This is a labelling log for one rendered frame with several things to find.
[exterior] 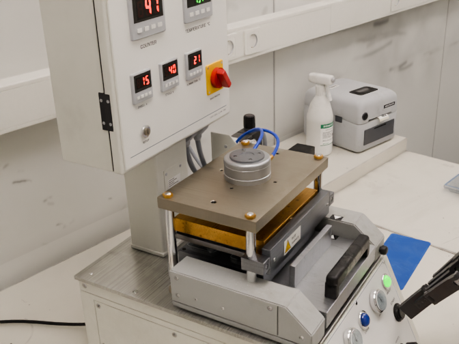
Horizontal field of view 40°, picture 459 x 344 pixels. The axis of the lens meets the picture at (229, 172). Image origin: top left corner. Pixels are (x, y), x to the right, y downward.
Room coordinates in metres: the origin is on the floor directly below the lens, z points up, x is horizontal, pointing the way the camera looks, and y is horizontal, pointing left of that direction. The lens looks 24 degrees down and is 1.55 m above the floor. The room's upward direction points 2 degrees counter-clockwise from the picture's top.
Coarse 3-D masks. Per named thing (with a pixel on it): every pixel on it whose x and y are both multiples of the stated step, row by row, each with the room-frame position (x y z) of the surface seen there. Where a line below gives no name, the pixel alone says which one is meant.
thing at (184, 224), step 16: (304, 192) 0.99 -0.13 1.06; (288, 208) 0.94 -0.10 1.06; (176, 224) 0.92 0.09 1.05; (192, 224) 0.90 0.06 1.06; (208, 224) 0.89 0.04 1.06; (272, 224) 0.89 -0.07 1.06; (192, 240) 0.90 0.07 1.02; (208, 240) 0.89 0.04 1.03; (224, 240) 0.87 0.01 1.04; (240, 240) 0.85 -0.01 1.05; (256, 240) 0.84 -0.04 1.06; (240, 256) 0.85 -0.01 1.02
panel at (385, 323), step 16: (384, 272) 0.97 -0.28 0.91; (368, 288) 0.91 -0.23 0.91; (384, 288) 0.94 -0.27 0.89; (352, 304) 0.85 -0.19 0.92; (368, 304) 0.88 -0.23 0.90; (352, 320) 0.83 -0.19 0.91; (384, 320) 0.90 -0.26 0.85; (400, 320) 0.93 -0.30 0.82; (336, 336) 0.78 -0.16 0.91; (368, 336) 0.84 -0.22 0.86; (384, 336) 0.87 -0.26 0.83; (400, 336) 0.91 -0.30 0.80
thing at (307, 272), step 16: (320, 240) 0.92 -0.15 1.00; (336, 240) 0.98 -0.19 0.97; (352, 240) 0.97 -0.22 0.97; (304, 256) 0.86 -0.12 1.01; (320, 256) 0.92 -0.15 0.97; (336, 256) 0.92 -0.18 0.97; (368, 256) 0.92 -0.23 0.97; (288, 272) 0.88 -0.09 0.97; (304, 272) 0.86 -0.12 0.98; (320, 272) 0.88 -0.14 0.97; (352, 272) 0.87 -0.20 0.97; (304, 288) 0.83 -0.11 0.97; (320, 288) 0.83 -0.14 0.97; (352, 288) 0.86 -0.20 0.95; (320, 304) 0.79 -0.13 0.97; (336, 304) 0.80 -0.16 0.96
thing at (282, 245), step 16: (320, 192) 1.00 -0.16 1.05; (304, 208) 0.94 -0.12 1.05; (320, 208) 0.97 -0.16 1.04; (288, 224) 0.89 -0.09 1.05; (304, 224) 0.92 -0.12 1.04; (272, 240) 0.84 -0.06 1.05; (288, 240) 0.86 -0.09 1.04; (256, 256) 0.81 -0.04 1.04; (272, 256) 0.82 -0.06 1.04; (256, 272) 0.80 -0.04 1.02; (272, 272) 0.82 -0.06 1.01
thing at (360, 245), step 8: (360, 240) 0.91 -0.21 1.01; (368, 240) 0.92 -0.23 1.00; (352, 248) 0.88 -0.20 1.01; (360, 248) 0.89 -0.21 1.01; (368, 248) 0.92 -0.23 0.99; (344, 256) 0.86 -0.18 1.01; (352, 256) 0.86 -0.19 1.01; (360, 256) 0.88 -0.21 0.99; (336, 264) 0.84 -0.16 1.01; (344, 264) 0.84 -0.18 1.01; (352, 264) 0.85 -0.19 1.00; (336, 272) 0.81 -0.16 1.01; (344, 272) 0.82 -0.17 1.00; (328, 280) 0.81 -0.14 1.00; (336, 280) 0.80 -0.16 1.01; (328, 288) 0.80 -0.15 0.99; (336, 288) 0.80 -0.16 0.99; (328, 296) 0.80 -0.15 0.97; (336, 296) 0.80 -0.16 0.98
